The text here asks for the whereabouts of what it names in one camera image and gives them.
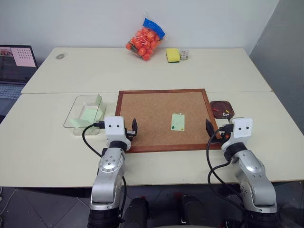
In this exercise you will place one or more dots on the bag of orange balls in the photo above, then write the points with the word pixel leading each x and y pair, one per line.
pixel 145 45

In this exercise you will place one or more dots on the light green paper note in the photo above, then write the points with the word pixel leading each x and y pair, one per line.
pixel 178 121

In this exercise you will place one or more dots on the brown wooden tray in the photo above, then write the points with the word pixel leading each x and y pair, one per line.
pixel 221 105

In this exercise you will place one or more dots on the clear plastic container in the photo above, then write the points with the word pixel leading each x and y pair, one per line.
pixel 78 111

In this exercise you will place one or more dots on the yellow and green sponge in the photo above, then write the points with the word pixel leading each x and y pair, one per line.
pixel 172 55

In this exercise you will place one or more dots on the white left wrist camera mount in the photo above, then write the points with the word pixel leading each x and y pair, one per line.
pixel 114 128

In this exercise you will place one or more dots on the open laptop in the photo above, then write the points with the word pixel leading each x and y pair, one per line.
pixel 12 71

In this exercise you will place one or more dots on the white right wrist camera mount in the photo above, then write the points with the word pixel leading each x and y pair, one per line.
pixel 242 127

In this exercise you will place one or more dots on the grey oval table grommet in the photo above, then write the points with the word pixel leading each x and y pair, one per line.
pixel 60 56

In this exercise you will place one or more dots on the cork board with wooden frame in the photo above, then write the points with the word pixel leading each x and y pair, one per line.
pixel 152 111

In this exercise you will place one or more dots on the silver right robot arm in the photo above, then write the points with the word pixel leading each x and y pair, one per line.
pixel 253 173

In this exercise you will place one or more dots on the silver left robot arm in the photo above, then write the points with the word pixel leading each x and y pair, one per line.
pixel 109 168

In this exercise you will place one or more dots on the small glass jar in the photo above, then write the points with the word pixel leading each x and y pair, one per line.
pixel 183 54

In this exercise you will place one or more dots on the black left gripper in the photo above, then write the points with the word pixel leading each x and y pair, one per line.
pixel 131 133

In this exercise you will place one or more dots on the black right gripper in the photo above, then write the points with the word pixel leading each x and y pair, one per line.
pixel 219 139

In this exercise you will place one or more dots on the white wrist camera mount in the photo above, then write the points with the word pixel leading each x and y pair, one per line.
pixel 242 127
pixel 114 128

